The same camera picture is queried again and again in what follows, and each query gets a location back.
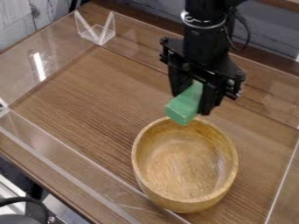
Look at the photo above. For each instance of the brown wooden bowl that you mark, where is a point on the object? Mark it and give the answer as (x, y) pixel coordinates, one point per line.
(184, 164)

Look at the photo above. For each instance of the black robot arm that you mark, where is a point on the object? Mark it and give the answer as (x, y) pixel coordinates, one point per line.
(210, 12)

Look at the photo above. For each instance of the black metal table bracket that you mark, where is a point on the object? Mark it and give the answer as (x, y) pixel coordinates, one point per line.
(38, 211)

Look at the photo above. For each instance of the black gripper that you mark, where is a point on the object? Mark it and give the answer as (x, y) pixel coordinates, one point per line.
(199, 58)

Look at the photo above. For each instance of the green rectangular block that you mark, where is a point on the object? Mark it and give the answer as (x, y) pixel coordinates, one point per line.
(183, 106)

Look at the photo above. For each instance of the clear acrylic corner bracket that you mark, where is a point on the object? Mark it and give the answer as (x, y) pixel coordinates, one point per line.
(99, 34)

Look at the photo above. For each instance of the clear acrylic tray wall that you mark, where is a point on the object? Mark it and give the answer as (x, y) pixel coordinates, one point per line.
(100, 196)

